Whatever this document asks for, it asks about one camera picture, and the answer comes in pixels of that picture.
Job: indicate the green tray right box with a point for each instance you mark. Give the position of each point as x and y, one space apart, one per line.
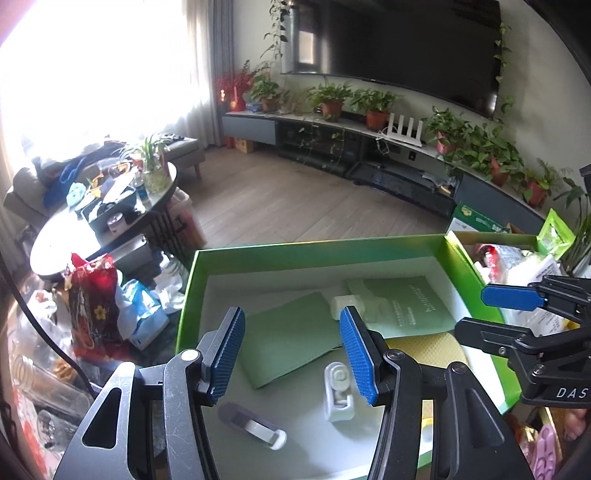
509 260

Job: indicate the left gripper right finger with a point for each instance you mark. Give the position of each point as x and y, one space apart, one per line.
390 379

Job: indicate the round dark coffee table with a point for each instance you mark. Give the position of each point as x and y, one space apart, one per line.
94 230

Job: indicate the grey tv cabinet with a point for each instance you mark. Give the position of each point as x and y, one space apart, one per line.
415 174

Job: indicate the blue white tissue pack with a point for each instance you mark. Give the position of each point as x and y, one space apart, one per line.
151 319

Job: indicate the green tray box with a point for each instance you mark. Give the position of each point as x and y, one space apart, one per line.
256 279
509 260

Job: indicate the grey white adhesive hook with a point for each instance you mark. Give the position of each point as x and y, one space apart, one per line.
244 420

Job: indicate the grey footstool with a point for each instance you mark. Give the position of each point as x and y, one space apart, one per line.
184 153

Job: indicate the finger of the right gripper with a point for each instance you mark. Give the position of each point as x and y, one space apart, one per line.
495 339
512 297

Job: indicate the yellow round silicone mat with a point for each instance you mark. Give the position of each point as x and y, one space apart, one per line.
437 350

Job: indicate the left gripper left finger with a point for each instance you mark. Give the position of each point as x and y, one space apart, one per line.
194 379

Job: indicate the person right hand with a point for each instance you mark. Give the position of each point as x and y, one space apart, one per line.
575 423

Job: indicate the green cloth pad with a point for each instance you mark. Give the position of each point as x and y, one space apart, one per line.
283 339

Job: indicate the grey sofa with clothes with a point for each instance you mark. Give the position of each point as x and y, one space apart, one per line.
40 187

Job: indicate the green snack pouch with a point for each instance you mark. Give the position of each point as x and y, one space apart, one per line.
555 237

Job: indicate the large black television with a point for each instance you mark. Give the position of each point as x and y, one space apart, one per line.
444 49

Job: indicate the small clear bottle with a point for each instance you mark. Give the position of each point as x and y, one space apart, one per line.
351 304

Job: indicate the pink hair clip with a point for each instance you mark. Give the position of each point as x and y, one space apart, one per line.
545 461

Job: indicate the white wifi router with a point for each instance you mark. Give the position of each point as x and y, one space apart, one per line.
405 130

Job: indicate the green facial mask sachet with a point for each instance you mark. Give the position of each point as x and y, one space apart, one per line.
401 307

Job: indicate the red snack bag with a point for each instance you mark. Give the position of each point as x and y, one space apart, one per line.
93 309

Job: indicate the green tray left box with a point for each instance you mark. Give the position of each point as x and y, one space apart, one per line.
256 279

